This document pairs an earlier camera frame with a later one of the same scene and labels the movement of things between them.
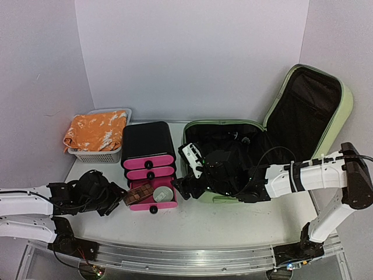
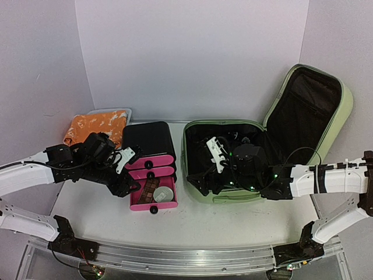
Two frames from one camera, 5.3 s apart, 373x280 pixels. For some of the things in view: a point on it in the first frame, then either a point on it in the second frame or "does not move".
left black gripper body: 106,202 → 94,173
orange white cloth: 96,132 does not move
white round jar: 162,194 does not move
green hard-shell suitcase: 307,111 does not move
